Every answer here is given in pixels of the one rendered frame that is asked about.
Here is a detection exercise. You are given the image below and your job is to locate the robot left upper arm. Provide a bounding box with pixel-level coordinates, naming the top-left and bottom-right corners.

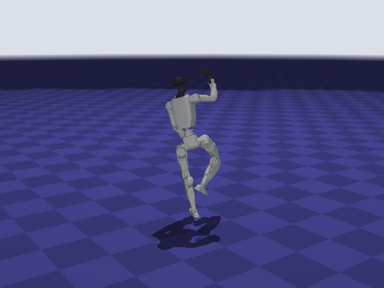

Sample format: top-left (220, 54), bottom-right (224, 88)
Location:
top-left (166, 101), bottom-right (178, 128)

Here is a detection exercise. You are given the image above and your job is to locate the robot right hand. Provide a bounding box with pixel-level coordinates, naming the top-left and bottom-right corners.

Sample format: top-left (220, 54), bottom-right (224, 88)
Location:
top-left (199, 66), bottom-right (213, 84)

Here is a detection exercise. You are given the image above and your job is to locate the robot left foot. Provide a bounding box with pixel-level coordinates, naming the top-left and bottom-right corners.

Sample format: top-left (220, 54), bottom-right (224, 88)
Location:
top-left (189, 208), bottom-right (200, 218)

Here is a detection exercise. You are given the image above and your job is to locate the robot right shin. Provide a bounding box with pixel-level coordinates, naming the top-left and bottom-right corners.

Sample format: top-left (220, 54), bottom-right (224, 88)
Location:
top-left (200, 159), bottom-right (221, 188)

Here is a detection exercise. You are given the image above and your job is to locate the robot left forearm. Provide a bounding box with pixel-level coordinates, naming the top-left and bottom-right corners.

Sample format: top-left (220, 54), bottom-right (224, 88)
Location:
top-left (173, 127), bottom-right (185, 140)

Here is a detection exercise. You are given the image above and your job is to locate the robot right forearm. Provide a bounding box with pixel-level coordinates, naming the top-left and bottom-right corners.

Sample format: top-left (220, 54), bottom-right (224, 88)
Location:
top-left (209, 79), bottom-right (218, 98)

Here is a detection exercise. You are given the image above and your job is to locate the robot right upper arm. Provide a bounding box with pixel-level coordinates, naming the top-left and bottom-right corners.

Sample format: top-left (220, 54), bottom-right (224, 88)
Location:
top-left (189, 94), bottom-right (217, 104)

